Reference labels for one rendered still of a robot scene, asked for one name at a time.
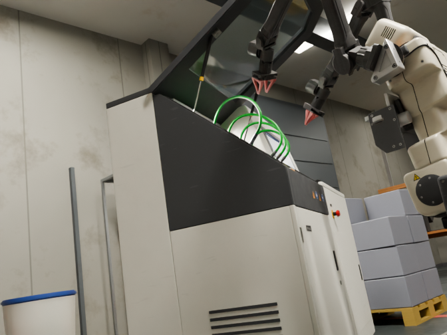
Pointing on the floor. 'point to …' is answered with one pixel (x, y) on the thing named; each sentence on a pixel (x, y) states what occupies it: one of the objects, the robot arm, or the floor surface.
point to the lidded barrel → (40, 314)
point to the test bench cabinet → (245, 276)
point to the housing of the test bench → (142, 217)
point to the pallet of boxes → (396, 258)
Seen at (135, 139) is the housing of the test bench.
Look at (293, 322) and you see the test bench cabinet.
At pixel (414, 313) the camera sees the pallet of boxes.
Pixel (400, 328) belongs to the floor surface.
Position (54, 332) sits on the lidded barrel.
